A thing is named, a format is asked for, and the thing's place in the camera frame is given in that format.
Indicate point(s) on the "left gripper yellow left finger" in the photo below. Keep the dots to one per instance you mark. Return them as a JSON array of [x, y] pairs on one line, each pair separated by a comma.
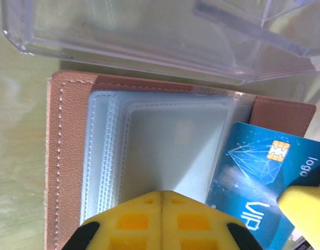
[[133, 224]]

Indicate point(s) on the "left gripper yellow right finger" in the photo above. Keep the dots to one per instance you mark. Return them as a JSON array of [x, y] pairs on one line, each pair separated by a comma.
[[196, 226]]

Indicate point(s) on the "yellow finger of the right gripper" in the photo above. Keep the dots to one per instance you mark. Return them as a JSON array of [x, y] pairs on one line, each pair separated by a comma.
[[308, 208]]

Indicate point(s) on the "blue VIP credit card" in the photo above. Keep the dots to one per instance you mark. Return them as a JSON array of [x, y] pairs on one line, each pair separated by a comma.
[[253, 161]]

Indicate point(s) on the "brown leather card holder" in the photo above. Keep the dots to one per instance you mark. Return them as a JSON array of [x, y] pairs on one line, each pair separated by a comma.
[[68, 130]]

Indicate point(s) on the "clear acrylic card stand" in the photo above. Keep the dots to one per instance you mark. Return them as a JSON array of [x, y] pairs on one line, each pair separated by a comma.
[[149, 39]]

